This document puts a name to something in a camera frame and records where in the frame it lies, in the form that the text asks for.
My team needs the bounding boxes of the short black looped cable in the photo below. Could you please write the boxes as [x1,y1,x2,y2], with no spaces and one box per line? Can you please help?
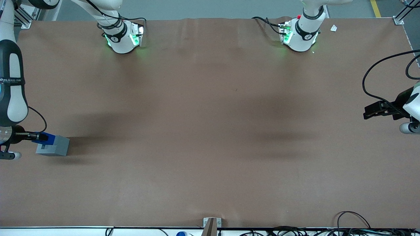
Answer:
[405,54,420,80]

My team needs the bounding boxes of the blue plastic part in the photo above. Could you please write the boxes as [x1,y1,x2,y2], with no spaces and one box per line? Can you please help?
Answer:
[31,132,58,147]

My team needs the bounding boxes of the black right arm base cable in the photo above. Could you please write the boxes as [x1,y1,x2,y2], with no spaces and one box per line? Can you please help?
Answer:
[85,0,147,37]

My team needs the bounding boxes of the aluminum frame profile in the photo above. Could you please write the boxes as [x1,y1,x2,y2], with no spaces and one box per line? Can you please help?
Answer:
[393,0,420,26]
[13,0,45,30]

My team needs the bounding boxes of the black left arm base cable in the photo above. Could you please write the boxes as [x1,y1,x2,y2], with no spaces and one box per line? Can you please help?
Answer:
[251,16,286,35]

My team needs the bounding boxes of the black arm base cable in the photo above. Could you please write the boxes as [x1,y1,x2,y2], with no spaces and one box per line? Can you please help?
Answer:
[85,0,147,37]
[251,16,286,35]

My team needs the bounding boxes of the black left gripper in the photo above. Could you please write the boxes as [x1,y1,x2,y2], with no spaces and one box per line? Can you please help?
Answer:
[363,87,416,120]

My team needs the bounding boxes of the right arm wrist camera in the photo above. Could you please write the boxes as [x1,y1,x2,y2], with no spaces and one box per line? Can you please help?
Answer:
[0,146,22,161]

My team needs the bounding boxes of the brown paper table cover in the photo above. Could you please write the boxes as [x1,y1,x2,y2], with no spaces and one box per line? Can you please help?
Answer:
[0,16,420,229]

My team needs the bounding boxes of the black arched cable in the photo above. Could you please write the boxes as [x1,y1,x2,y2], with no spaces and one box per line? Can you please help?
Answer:
[336,211,372,230]

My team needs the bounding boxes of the black cable bundle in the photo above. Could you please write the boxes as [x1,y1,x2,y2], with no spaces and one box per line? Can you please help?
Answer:
[239,226,420,236]

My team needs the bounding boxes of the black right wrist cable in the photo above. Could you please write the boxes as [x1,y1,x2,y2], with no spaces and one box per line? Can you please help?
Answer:
[28,106,48,133]

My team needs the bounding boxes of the gray square base block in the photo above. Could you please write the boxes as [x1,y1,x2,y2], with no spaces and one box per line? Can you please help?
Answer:
[35,135,70,157]

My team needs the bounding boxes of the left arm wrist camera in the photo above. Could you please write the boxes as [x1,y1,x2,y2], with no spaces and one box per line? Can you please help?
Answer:
[399,122,420,135]

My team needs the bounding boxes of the long black left wrist cable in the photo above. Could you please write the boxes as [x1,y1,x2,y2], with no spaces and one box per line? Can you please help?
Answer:
[362,49,420,110]

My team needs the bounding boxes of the gray metal bracket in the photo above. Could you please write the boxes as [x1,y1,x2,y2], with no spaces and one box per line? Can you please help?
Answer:
[203,217,222,228]

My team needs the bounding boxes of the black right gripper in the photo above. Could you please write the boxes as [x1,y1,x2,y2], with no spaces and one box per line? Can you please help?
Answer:
[0,124,48,154]

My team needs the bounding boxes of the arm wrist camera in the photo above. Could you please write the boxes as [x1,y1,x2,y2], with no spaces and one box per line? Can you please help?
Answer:
[399,122,420,135]
[0,146,22,161]

